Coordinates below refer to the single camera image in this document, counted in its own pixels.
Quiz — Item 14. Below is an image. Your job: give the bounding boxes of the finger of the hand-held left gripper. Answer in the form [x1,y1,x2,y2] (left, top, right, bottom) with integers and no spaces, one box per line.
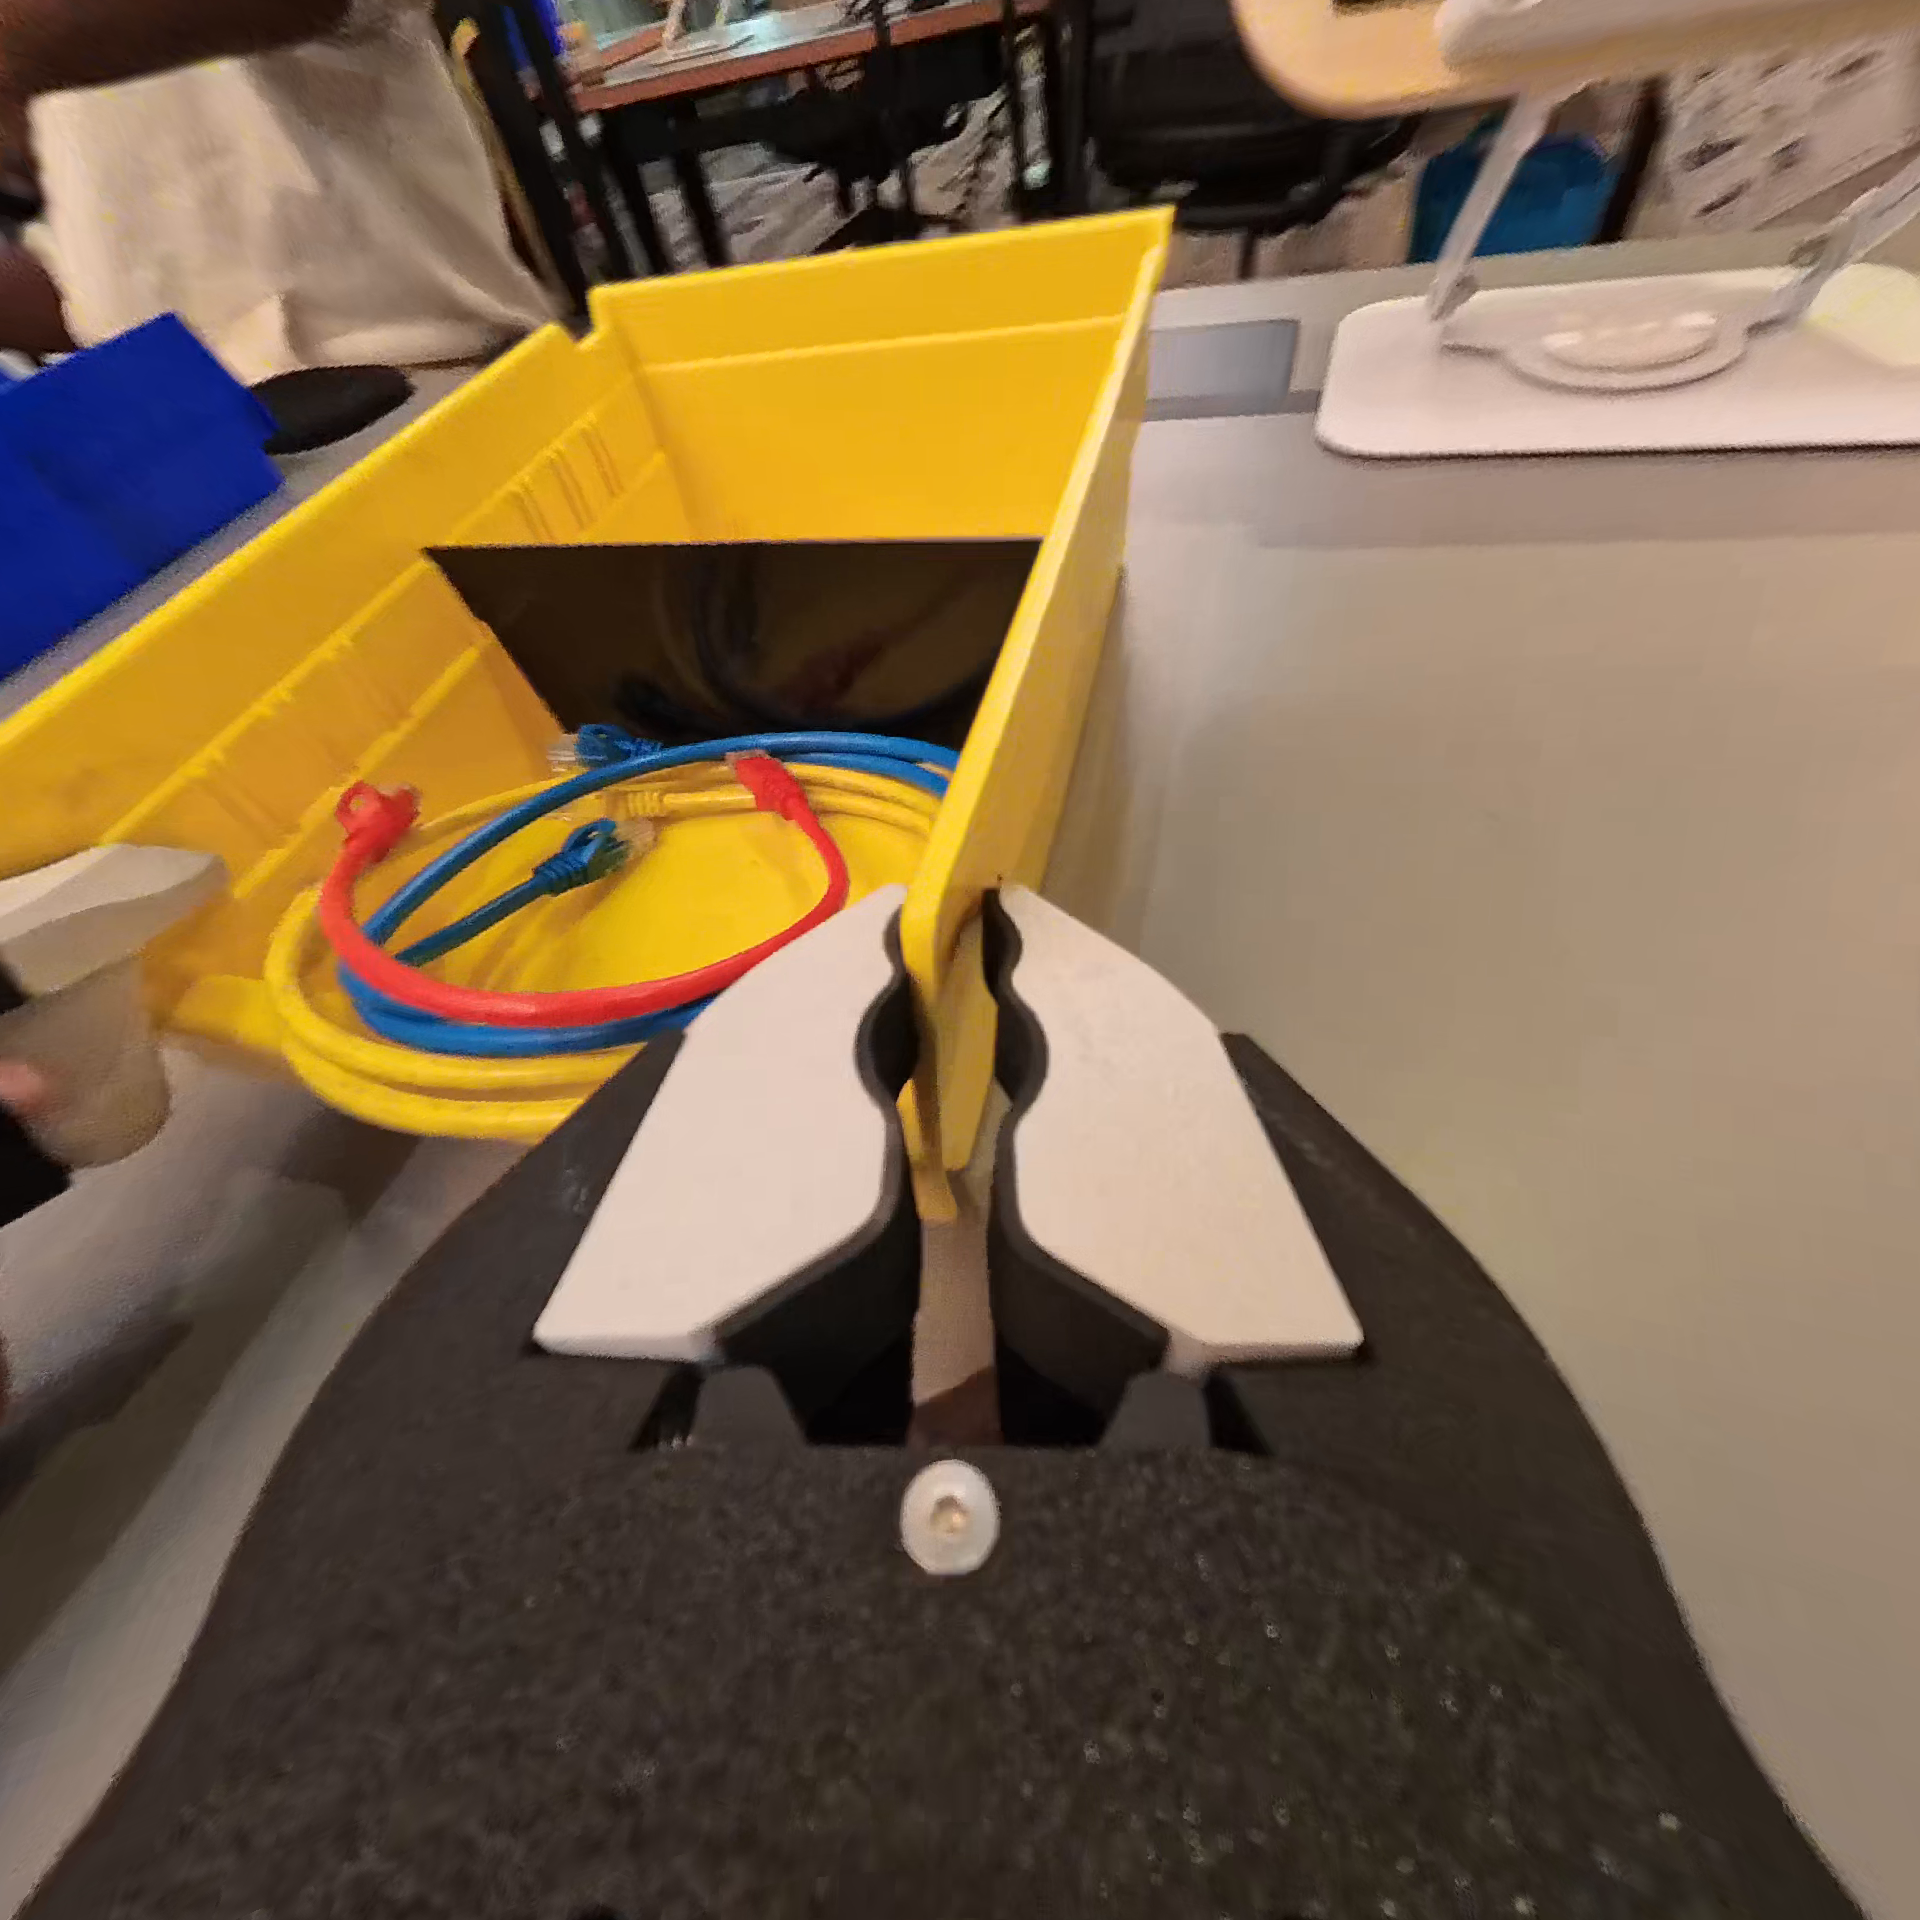
[0,844,230,1167]

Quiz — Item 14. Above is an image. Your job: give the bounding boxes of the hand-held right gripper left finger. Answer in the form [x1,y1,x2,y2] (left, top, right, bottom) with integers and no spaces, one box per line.
[532,882,921,1366]

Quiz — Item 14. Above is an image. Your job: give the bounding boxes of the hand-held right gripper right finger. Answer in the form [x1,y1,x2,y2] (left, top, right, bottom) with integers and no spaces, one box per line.
[983,882,1366,1373]

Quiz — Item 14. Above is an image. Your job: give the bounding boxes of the red ethernet cable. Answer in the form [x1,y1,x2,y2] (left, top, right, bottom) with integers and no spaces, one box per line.
[318,755,855,1030]

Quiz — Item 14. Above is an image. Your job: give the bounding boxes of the yellow ethernet cable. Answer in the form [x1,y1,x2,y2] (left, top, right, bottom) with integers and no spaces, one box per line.
[265,773,950,1145]

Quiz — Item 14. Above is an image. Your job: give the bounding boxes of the blue plastic bin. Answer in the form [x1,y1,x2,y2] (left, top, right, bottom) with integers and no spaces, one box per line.
[0,311,287,681]

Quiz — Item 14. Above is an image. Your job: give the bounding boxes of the blue ethernet cable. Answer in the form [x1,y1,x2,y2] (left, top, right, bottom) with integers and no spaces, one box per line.
[343,724,963,1058]

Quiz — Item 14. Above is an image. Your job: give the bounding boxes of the yellow plastic bin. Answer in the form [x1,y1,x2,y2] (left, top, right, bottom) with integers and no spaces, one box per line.
[0,209,1175,1220]

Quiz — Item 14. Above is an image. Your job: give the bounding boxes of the black divider of yellow bin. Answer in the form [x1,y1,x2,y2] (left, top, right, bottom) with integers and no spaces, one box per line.
[428,537,1045,753]

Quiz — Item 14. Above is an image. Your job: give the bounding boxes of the small black item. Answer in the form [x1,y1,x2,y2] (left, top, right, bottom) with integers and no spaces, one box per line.
[251,363,416,458]

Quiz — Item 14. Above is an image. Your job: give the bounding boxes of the blue box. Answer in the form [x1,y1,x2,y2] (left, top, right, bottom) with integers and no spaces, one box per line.
[1409,133,1625,266]

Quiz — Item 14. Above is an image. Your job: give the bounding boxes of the black office chair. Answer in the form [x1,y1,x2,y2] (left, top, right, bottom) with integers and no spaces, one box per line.
[1083,0,1422,237]

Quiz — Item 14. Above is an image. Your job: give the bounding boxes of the dark table with wooden top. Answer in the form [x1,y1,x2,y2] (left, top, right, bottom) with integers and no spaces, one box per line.
[433,0,1088,271]

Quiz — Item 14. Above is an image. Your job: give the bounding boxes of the printed paper leaflet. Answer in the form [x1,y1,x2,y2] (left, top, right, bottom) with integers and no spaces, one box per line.
[1661,36,1920,230]

